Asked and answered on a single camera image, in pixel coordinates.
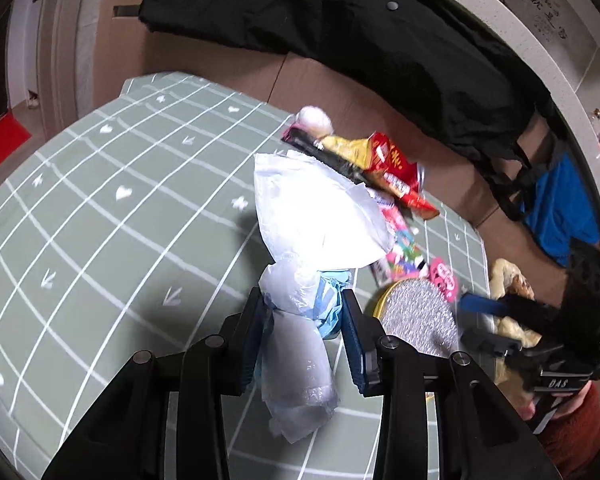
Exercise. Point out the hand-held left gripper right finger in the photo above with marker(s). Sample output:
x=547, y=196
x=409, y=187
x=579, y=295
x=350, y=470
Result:
x=355, y=355

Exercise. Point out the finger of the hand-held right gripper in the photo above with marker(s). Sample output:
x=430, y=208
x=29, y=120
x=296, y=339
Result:
x=480, y=304
x=490, y=341

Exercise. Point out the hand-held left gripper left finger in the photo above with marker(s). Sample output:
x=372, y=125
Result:
x=247, y=350

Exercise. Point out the bin with yellow bag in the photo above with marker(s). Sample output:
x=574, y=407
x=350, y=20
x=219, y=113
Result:
x=510, y=280

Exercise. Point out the blue wrapper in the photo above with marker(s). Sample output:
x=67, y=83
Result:
x=332, y=305

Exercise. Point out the white plastic bag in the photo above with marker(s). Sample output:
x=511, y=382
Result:
x=310, y=210

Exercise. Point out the red and yellow snack packet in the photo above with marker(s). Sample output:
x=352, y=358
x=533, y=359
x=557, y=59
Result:
x=390, y=160

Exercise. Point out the person's right forearm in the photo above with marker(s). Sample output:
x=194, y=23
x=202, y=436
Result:
x=580, y=445

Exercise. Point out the person's right hand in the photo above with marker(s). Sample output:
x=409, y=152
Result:
x=577, y=399

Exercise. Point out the pink printed wrapper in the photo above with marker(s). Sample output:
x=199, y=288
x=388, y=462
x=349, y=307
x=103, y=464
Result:
x=442, y=277

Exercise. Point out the silver scouring pad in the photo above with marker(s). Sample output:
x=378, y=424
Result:
x=415, y=310

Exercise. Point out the colourful printed packet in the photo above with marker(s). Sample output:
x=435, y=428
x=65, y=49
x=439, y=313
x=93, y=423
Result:
x=400, y=250

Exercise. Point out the blue towel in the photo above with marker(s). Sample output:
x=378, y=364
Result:
x=565, y=210

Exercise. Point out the green checked tablecloth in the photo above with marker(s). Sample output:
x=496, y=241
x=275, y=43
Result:
x=105, y=235

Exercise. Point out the dark snack wrapper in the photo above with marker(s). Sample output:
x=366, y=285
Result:
x=330, y=157

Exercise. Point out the black hanging cloth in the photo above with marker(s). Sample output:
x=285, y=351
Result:
x=380, y=60

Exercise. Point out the grey stone counter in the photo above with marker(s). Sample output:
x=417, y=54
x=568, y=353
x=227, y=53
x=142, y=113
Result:
x=530, y=35

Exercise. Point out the red floor mat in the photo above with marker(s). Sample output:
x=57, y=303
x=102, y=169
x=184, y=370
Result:
x=0, y=145

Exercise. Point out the black script wall sticker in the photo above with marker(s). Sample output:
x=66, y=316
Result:
x=545, y=5

